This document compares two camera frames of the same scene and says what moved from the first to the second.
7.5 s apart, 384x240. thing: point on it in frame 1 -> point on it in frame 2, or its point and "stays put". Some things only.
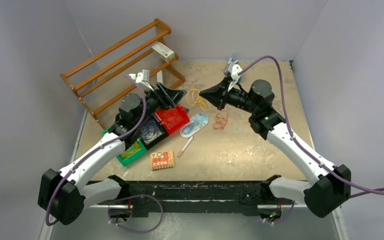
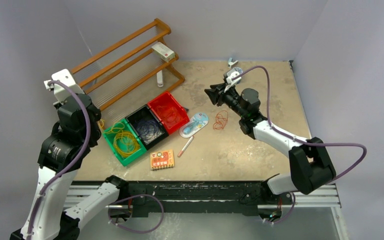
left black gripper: [172, 96] -> [97, 110]
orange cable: [221, 118] stays put
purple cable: [149, 130] stays put
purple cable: [150, 130] stays put
